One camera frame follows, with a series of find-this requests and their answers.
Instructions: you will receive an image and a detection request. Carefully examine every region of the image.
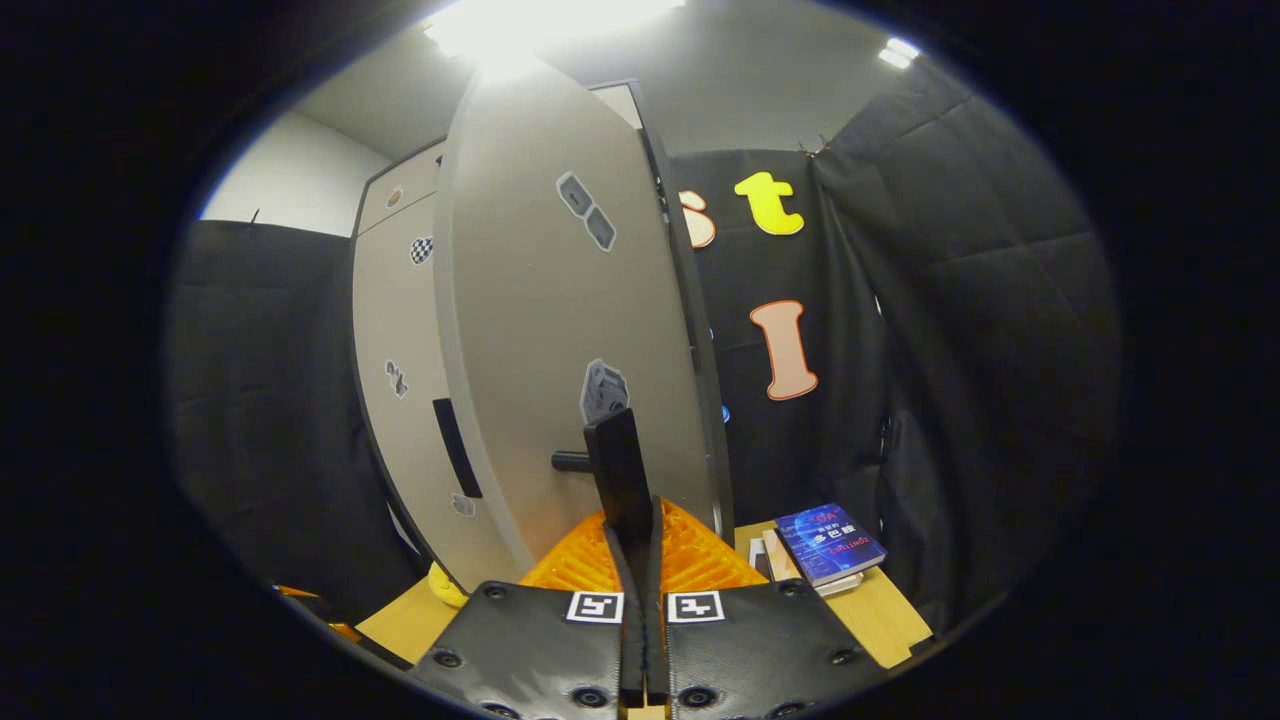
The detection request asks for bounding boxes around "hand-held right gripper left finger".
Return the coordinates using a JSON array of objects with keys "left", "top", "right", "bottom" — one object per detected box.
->
[{"left": 410, "top": 505, "right": 647, "bottom": 720}]

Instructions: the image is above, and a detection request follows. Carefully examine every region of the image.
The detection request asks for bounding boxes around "grey double-door shoe cabinet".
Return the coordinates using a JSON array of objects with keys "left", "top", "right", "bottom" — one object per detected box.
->
[{"left": 350, "top": 78, "right": 738, "bottom": 601}]

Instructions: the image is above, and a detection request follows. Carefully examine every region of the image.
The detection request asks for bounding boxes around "blue book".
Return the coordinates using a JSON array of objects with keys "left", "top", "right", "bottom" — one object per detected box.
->
[{"left": 773, "top": 503, "right": 889, "bottom": 588}]

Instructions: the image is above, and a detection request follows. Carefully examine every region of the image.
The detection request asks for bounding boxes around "grey cabinet drawer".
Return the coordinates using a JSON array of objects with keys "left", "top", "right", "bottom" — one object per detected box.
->
[{"left": 356, "top": 140, "right": 447, "bottom": 237}]

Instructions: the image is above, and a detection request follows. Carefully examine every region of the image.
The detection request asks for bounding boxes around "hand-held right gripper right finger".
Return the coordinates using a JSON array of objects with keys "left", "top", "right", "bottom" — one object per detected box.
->
[{"left": 645, "top": 498, "right": 891, "bottom": 720}]

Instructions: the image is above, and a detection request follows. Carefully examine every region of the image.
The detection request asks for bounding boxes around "black backdrop cloth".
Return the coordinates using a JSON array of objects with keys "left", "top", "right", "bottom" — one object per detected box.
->
[{"left": 165, "top": 50, "right": 1121, "bottom": 641}]

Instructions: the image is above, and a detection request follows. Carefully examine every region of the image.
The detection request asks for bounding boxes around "long ceiling light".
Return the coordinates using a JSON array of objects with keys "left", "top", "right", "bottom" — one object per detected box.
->
[{"left": 420, "top": 0, "right": 691, "bottom": 63}]

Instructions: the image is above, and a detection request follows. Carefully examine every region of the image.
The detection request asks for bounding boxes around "grey cube-sticker shoe cabinet door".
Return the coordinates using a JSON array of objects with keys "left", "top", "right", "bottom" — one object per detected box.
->
[{"left": 433, "top": 55, "right": 716, "bottom": 591}]

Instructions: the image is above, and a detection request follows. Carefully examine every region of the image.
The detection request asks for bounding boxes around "yellow plush toy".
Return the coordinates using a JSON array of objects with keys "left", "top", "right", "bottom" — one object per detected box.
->
[{"left": 428, "top": 562, "right": 469, "bottom": 609}]

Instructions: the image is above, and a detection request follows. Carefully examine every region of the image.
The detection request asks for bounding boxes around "grey checker-sticker shoe cabinet door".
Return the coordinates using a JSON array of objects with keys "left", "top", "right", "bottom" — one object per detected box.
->
[{"left": 352, "top": 190, "right": 531, "bottom": 593}]

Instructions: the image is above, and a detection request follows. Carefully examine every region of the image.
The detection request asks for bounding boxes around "black door handle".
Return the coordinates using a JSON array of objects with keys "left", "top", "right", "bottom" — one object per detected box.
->
[
  {"left": 552, "top": 408, "right": 656, "bottom": 546},
  {"left": 432, "top": 398, "right": 484, "bottom": 499}
]

